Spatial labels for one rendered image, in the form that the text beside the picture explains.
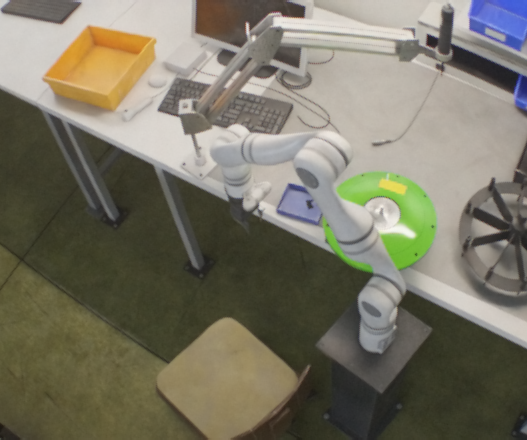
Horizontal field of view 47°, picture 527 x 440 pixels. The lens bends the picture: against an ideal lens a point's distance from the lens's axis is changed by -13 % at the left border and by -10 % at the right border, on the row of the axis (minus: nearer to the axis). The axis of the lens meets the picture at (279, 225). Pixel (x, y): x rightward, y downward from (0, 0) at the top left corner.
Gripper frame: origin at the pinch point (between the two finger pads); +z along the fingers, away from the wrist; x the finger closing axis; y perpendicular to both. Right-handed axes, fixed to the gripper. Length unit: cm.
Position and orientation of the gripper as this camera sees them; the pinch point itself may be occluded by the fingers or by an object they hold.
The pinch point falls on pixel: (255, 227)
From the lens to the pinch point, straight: 187.3
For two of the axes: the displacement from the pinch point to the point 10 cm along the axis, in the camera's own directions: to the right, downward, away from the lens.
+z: 0.8, 5.2, 8.5
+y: -7.5, -5.3, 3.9
